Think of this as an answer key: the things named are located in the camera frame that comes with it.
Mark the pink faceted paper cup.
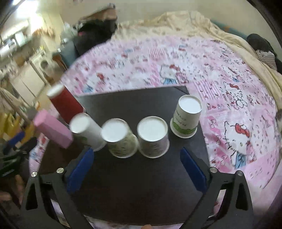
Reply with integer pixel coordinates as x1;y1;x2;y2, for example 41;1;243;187
32;110;73;149

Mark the red ribbed paper cup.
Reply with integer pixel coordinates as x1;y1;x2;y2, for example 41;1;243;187
47;83;85;124

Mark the white cup green leaf print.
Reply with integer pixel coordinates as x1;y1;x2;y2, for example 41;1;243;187
69;113;106;152

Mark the yellow cartoon print cup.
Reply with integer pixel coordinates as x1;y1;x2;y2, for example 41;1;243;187
101;118;139;158

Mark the white pink print cup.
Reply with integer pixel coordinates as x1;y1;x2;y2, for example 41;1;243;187
137;116;170;159

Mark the white cup green grass band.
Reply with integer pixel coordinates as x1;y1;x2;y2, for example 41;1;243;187
170;95;202;139

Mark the person left hand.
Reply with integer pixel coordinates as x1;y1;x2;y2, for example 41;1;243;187
1;175;26;206

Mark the white drawer cabinet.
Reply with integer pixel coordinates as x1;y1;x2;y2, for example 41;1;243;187
11;50;51;104

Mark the pink Hello Kitty bedsheet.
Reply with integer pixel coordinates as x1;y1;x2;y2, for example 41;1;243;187
28;35;281;229

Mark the black bag on bed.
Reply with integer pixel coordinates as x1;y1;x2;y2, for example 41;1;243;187
73;3;118;56

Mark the black striped clothes pile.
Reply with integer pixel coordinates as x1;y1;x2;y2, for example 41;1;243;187
247;33;277;70

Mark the cream yellow blanket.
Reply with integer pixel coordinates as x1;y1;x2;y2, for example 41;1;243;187
112;11;281;109

